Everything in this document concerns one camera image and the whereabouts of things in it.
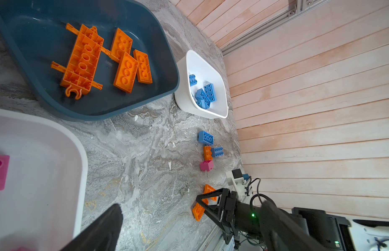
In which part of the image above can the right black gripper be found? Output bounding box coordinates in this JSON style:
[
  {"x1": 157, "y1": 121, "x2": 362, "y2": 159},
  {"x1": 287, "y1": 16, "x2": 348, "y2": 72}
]
[{"x1": 196, "y1": 188, "x2": 245, "y2": 243}]

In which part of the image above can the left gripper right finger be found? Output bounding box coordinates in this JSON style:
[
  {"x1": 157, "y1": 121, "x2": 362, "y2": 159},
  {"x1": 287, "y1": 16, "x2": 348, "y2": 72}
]
[{"x1": 259, "y1": 201, "x2": 323, "y2": 251}]

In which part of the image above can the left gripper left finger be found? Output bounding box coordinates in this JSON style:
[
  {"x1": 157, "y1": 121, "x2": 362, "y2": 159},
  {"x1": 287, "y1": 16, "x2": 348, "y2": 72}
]
[{"x1": 62, "y1": 204, "x2": 123, "y2": 251}]

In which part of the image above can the orange lego brick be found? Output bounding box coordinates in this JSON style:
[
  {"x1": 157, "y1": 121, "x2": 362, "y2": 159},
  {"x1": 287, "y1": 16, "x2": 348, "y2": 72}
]
[
  {"x1": 113, "y1": 52, "x2": 139, "y2": 93},
  {"x1": 133, "y1": 50, "x2": 153, "y2": 84},
  {"x1": 204, "y1": 145, "x2": 213, "y2": 161},
  {"x1": 204, "y1": 184, "x2": 218, "y2": 201},
  {"x1": 192, "y1": 203, "x2": 205, "y2": 221},
  {"x1": 110, "y1": 28, "x2": 133, "y2": 63}
]

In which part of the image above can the pink lego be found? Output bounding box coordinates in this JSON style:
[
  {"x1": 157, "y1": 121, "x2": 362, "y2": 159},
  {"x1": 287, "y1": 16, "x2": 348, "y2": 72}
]
[
  {"x1": 0, "y1": 155, "x2": 10, "y2": 191},
  {"x1": 199, "y1": 160, "x2": 214, "y2": 172}
]

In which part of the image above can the blue lego brick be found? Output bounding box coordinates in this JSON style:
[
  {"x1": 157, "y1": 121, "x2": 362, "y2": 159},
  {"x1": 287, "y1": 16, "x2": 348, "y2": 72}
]
[
  {"x1": 189, "y1": 74, "x2": 198, "y2": 86},
  {"x1": 195, "y1": 89, "x2": 211, "y2": 103},
  {"x1": 198, "y1": 131, "x2": 214, "y2": 146},
  {"x1": 204, "y1": 83, "x2": 216, "y2": 102},
  {"x1": 211, "y1": 146, "x2": 224, "y2": 158}
]

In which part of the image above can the small blue lego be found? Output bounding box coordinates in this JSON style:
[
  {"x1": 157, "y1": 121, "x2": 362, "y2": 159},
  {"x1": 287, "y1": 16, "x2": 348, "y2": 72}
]
[{"x1": 196, "y1": 100, "x2": 210, "y2": 109}]

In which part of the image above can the long orange lego stack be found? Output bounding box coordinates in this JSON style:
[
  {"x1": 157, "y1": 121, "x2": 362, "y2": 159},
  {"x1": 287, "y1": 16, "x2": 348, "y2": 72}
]
[{"x1": 51, "y1": 23, "x2": 104, "y2": 100}]

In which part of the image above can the orange lego brick top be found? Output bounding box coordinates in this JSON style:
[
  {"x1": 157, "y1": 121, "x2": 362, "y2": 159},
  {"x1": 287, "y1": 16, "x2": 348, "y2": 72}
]
[{"x1": 110, "y1": 28, "x2": 133, "y2": 63}]

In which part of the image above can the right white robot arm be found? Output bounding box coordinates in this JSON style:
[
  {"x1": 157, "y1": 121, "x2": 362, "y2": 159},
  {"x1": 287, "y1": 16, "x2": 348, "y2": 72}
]
[{"x1": 196, "y1": 188, "x2": 389, "y2": 251}]

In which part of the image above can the white bin left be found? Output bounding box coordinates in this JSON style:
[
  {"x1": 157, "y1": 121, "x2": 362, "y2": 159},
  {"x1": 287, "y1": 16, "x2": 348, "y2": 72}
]
[{"x1": 0, "y1": 109, "x2": 88, "y2": 251}]

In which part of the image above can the white bin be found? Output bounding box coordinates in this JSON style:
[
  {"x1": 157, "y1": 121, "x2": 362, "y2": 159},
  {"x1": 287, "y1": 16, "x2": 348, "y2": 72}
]
[
  {"x1": 0, "y1": 109, "x2": 88, "y2": 251},
  {"x1": 175, "y1": 50, "x2": 229, "y2": 119}
]

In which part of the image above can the white bin back right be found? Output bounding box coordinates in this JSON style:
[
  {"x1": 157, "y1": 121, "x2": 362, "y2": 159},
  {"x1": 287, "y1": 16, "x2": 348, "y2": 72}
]
[{"x1": 175, "y1": 50, "x2": 229, "y2": 119}]

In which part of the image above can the teal plastic bin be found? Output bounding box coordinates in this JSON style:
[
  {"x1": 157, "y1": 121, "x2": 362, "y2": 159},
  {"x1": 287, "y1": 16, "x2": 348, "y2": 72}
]
[{"x1": 0, "y1": 1, "x2": 179, "y2": 121}]

